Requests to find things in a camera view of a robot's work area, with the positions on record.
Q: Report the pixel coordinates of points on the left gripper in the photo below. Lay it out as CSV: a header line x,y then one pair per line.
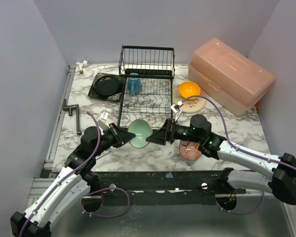
x,y
116,136

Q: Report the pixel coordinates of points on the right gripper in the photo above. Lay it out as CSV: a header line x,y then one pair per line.
x,y
171,132

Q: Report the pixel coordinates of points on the mint green bowl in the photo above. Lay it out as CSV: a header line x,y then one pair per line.
x,y
142,131

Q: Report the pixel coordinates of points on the red blue patterned bowl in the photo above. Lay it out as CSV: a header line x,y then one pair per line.
x,y
189,150

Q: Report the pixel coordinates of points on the blue floral mug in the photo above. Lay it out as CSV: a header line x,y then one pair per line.
x,y
134,84

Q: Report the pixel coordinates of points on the yellow bowl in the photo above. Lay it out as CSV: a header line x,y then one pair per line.
x,y
188,89

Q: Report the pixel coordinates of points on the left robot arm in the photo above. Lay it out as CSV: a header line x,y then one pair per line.
x,y
64,177

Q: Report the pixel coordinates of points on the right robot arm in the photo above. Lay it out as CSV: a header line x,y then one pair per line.
x,y
268,173

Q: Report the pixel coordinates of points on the black patterned square plate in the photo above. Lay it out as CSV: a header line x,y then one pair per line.
x,y
114,98

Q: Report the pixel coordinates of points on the pink beige round plate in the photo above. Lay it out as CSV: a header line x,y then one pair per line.
x,y
189,106

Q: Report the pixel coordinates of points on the black front mounting bar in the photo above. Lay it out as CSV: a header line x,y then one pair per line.
x,y
139,188

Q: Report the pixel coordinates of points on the black round plate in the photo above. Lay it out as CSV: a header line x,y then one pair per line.
x,y
107,85

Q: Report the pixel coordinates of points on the white corner fixture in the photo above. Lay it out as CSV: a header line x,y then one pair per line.
x,y
81,65

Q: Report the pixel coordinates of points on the pink plastic storage box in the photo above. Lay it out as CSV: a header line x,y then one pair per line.
x,y
232,79

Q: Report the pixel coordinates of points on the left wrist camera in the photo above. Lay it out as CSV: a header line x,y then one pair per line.
x,y
102,119

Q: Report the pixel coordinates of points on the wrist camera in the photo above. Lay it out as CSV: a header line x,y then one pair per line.
x,y
176,109
102,119

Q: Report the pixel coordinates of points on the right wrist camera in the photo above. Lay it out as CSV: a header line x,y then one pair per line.
x,y
176,109

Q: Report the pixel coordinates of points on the black wire dish rack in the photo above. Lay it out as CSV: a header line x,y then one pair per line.
x,y
156,69

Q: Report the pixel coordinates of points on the aluminium left rail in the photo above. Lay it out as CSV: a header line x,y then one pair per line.
x,y
48,163

